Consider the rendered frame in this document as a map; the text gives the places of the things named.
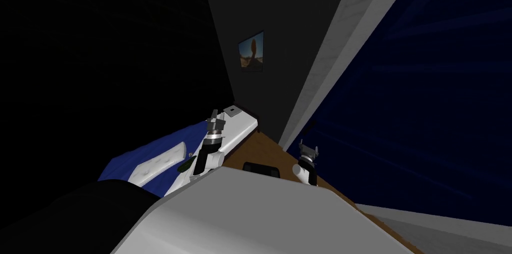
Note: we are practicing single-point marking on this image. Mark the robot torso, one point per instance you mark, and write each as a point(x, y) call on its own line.
point(248, 214)

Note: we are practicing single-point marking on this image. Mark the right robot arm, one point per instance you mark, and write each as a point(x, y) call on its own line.
point(304, 172)

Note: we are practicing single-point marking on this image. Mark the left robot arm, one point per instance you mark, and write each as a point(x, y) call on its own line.
point(206, 158)

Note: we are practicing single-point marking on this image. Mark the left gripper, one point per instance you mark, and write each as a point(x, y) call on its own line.
point(215, 126)

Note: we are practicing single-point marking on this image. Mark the dark blue door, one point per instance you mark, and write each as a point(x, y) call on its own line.
point(420, 106)

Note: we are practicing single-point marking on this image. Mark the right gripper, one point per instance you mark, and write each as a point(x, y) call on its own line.
point(308, 154)

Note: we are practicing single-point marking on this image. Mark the framed picture on wall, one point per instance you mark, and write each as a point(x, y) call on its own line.
point(251, 51)

